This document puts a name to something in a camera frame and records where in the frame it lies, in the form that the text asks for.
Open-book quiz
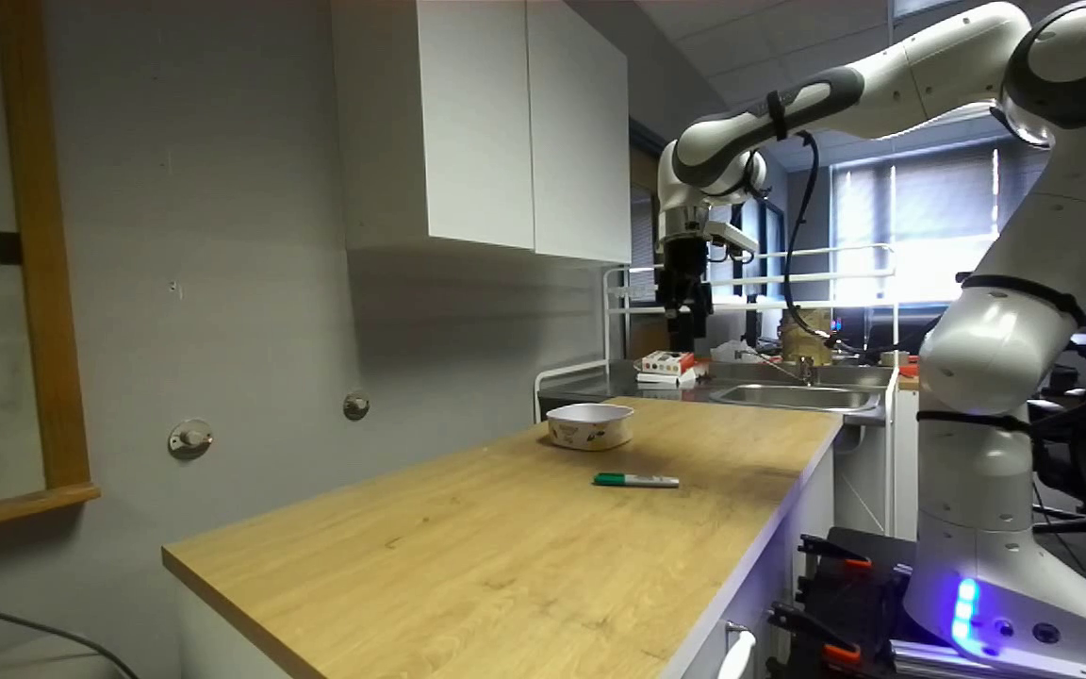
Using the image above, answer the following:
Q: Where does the wooden board frame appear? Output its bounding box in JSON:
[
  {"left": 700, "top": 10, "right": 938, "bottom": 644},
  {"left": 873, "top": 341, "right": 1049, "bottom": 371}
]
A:
[{"left": 0, "top": 0, "right": 105, "bottom": 546}]

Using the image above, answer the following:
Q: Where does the white wall cabinet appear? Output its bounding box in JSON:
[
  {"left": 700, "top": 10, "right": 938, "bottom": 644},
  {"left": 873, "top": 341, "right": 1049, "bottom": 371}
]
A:
[{"left": 326, "top": 0, "right": 637, "bottom": 269}]

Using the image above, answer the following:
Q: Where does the black cable on floor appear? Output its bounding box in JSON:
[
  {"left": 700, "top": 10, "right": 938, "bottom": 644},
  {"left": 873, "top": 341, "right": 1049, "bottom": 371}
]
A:
[{"left": 0, "top": 591, "right": 141, "bottom": 679}]

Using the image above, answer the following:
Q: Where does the stainless steel sink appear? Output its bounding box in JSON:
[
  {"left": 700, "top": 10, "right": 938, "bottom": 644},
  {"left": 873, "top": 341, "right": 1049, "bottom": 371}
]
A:
[{"left": 705, "top": 375, "right": 884, "bottom": 414}]

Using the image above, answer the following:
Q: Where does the black orange clamp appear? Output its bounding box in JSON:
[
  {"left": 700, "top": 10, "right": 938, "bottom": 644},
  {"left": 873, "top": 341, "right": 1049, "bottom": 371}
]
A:
[
  {"left": 794, "top": 533, "right": 911, "bottom": 597},
  {"left": 766, "top": 600, "right": 899, "bottom": 679}
]

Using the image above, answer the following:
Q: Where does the green capped white marker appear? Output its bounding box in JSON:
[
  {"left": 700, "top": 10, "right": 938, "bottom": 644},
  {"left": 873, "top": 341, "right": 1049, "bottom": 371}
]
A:
[{"left": 586, "top": 466, "right": 686, "bottom": 492}]

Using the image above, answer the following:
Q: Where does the window with blinds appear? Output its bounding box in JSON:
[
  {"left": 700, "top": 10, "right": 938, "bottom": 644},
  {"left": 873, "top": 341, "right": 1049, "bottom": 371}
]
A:
[{"left": 824, "top": 140, "right": 1055, "bottom": 312}]

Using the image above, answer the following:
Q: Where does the red and white box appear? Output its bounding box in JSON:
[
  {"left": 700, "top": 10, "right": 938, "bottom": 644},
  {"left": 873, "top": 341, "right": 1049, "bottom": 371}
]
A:
[{"left": 633, "top": 346, "right": 707, "bottom": 392}]

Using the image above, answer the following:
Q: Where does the yellow brown object by sink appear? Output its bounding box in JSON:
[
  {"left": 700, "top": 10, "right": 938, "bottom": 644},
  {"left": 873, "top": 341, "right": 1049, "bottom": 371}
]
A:
[{"left": 778, "top": 316, "right": 842, "bottom": 377}]

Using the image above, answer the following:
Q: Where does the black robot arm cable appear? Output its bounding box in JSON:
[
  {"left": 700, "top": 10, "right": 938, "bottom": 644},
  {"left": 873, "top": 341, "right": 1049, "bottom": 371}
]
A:
[{"left": 762, "top": 88, "right": 844, "bottom": 346}]

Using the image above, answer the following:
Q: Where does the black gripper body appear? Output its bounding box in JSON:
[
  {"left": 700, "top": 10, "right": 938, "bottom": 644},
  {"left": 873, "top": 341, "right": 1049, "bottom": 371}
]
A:
[{"left": 654, "top": 230, "right": 717, "bottom": 312}]

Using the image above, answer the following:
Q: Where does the white bowl with yellow print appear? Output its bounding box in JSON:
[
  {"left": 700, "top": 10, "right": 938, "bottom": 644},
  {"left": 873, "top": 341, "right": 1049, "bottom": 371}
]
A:
[{"left": 542, "top": 399, "right": 633, "bottom": 451}]

